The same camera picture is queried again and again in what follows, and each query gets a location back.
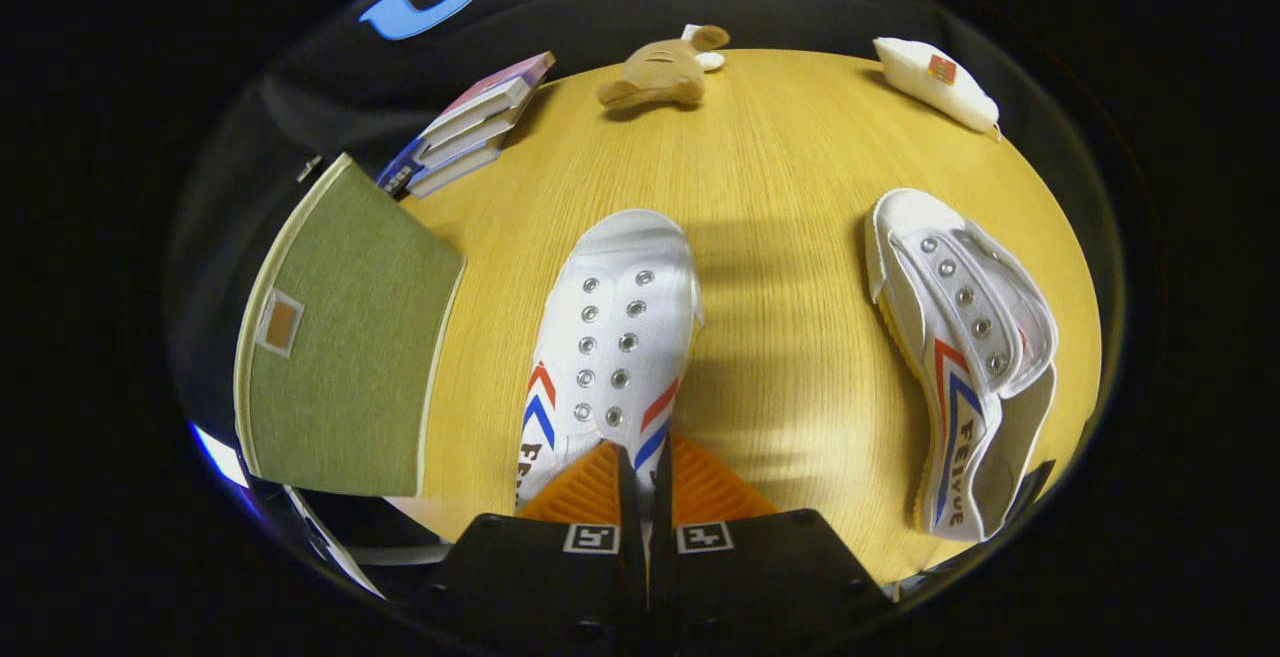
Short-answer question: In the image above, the white plush toy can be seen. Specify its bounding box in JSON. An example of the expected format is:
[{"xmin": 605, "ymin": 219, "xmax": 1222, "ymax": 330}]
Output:
[{"xmin": 873, "ymin": 37, "xmax": 1002, "ymax": 139}]

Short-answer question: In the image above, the brown plush toy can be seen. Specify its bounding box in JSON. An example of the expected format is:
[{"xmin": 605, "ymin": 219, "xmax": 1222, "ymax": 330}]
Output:
[{"xmin": 597, "ymin": 24, "xmax": 732, "ymax": 110}]

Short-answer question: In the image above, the dark blue cover book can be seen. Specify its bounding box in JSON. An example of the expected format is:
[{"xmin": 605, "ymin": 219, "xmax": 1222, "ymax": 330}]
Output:
[{"xmin": 375, "ymin": 137, "xmax": 427, "ymax": 196}]

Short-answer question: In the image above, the white striped canvas shoe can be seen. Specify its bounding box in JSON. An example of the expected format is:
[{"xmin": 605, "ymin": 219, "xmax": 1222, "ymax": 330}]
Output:
[
  {"xmin": 515, "ymin": 209, "xmax": 705, "ymax": 514},
  {"xmin": 865, "ymin": 187, "xmax": 1060, "ymax": 544}
]

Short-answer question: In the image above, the green fabric storage box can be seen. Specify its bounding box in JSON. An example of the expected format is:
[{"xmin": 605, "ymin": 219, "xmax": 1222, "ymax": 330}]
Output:
[{"xmin": 232, "ymin": 152, "xmax": 468, "ymax": 499}]

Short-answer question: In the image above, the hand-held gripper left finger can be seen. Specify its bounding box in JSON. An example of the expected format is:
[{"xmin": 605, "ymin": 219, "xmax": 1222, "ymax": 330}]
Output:
[{"xmin": 418, "ymin": 439, "xmax": 648, "ymax": 657}]

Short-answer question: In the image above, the pink cover book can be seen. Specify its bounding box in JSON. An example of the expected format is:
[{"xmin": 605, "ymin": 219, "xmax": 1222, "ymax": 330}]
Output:
[{"xmin": 420, "ymin": 50, "xmax": 557, "ymax": 150}]

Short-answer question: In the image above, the book with white pages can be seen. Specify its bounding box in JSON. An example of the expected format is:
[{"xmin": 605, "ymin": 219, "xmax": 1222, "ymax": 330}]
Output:
[
  {"xmin": 410, "ymin": 107, "xmax": 522, "ymax": 174},
  {"xmin": 405, "ymin": 137, "xmax": 507, "ymax": 200}
]

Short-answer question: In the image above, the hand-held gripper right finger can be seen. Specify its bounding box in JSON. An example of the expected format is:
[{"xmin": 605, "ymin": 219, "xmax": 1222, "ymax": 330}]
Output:
[{"xmin": 648, "ymin": 431, "xmax": 893, "ymax": 657}]

